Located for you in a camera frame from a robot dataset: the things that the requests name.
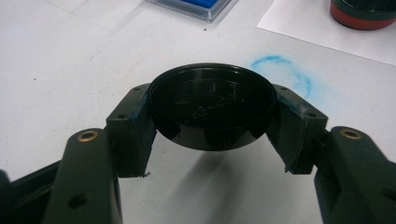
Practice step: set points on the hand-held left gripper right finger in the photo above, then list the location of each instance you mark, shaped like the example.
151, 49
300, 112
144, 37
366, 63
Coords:
295, 133

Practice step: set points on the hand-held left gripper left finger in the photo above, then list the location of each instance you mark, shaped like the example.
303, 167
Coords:
130, 130

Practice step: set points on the black round stamp cap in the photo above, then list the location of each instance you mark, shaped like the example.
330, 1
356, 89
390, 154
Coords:
211, 109

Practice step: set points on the white paper sheet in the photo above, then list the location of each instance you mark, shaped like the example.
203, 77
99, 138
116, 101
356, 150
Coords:
311, 31

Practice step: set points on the blue ink pad box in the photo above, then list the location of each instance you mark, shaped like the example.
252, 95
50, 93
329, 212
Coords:
194, 7

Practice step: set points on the large white table cover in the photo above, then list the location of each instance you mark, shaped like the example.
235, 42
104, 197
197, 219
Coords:
62, 68

